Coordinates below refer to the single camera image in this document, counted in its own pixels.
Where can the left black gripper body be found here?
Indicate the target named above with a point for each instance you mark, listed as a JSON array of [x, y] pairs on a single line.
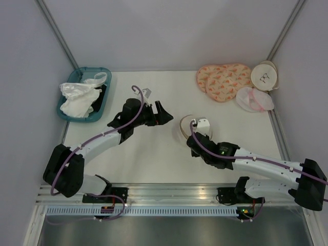
[[149, 119]]

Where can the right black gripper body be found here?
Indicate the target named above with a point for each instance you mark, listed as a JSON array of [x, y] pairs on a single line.
[[194, 154]]

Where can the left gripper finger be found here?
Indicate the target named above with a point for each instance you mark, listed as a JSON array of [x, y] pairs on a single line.
[[159, 108], [163, 118]]

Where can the round mesh laundry bag glasses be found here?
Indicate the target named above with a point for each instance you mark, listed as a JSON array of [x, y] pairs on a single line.
[[184, 126]]

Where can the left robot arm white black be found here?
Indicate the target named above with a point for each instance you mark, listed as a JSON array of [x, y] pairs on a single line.
[[65, 169]]

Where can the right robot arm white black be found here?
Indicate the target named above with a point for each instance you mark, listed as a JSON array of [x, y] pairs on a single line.
[[304, 183]]

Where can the floral heart laundry bag back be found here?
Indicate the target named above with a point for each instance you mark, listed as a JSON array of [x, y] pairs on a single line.
[[206, 71]]

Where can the floral heart laundry bag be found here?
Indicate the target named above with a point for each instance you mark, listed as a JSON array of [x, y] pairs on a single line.
[[206, 71], [224, 81]]

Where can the floral heart laundry bag front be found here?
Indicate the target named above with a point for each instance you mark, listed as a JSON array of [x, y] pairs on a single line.
[[224, 81]]

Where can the white bra in basket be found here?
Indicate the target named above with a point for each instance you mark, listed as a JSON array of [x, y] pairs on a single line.
[[80, 96]]

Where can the white mesh bag pink trim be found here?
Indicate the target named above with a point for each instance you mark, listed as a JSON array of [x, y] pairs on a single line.
[[253, 100]]

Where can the round mesh bag at corner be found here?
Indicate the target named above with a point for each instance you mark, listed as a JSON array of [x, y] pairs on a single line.
[[264, 76]]

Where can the black garment in basket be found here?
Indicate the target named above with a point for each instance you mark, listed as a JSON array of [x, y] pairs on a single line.
[[97, 104]]

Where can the teal plastic basket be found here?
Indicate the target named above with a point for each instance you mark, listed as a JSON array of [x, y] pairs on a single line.
[[77, 76]]

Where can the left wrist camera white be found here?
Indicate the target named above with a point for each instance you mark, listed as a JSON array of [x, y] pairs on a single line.
[[146, 92]]

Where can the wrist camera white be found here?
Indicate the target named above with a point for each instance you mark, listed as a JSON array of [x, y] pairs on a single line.
[[202, 125], [146, 92]]

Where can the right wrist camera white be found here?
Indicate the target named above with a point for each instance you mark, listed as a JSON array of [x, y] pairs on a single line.
[[202, 125]]

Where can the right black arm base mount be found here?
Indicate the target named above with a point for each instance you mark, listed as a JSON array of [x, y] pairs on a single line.
[[227, 197]]

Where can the aluminium rail front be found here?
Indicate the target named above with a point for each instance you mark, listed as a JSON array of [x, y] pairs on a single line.
[[152, 194]]

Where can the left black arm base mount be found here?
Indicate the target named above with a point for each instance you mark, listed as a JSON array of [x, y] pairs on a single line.
[[114, 195]]

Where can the white slotted cable duct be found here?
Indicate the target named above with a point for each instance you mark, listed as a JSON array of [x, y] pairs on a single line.
[[145, 211]]

